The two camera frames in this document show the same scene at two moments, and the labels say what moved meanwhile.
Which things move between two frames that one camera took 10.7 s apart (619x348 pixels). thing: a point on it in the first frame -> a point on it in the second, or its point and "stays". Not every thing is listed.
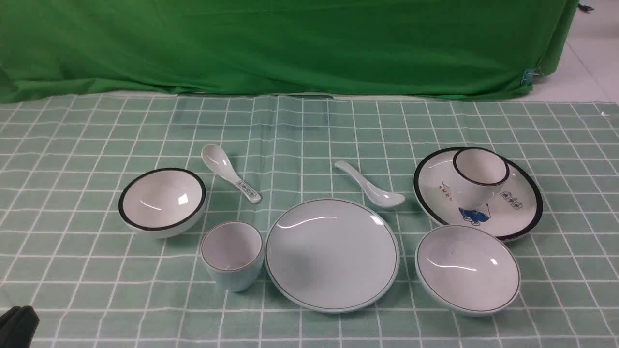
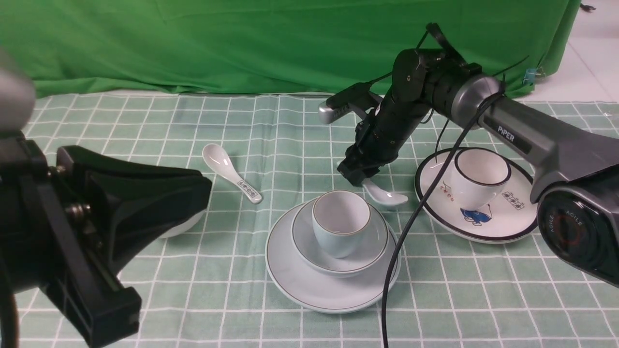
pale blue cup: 232,254 -> 339,218
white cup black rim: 479,175 stays
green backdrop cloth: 61,49 stays
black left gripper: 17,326 -> 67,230
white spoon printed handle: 218,160 stays
